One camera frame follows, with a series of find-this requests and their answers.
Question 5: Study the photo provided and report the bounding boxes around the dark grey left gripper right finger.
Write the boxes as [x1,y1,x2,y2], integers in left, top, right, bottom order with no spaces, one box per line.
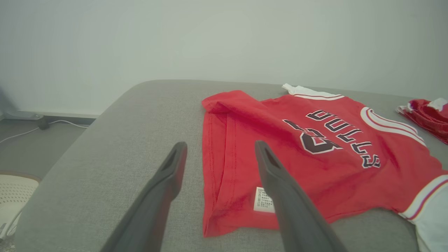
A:
[255,141,347,252]

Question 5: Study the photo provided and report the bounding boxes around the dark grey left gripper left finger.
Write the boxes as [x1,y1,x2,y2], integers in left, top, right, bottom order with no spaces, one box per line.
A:
[101,142,188,252]

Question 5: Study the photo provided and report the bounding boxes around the red basketball jersey white sleeves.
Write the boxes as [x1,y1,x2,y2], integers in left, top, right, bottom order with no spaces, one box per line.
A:
[201,83,448,252]

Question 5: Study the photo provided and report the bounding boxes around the red shorts with white stripe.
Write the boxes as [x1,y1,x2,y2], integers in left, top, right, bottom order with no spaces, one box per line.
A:
[397,98,448,145]

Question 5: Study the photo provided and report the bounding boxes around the white perforated laundry basket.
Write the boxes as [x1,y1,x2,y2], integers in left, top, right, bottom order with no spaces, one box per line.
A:
[0,171,41,242]

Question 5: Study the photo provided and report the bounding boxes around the grey power strip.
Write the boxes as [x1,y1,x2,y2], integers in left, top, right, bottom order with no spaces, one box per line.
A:
[3,111,44,121]

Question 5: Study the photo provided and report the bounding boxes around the white wall baseboard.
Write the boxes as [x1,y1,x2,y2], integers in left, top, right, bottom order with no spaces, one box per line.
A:
[35,111,101,119]

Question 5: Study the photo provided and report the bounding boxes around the white floor cable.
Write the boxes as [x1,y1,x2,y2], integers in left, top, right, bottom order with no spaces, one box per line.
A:
[0,120,89,144]

